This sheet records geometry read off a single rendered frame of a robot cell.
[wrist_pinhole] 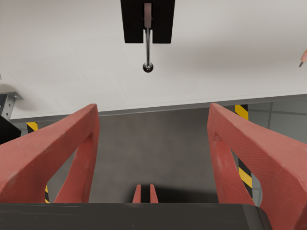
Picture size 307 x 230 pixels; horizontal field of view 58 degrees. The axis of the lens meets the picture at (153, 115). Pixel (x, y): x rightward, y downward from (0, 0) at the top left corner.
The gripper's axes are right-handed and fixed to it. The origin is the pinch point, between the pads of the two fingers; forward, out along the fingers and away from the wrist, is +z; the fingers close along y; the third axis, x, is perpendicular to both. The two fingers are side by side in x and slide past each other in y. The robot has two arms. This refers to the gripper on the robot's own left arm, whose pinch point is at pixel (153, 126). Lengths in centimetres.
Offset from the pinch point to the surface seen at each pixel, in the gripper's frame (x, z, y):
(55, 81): 14.3, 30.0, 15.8
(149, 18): -0.7, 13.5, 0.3
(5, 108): 18.7, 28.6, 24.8
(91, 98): 19.0, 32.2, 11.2
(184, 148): 89, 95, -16
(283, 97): 19.0, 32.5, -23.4
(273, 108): 68, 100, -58
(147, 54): 4.4, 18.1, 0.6
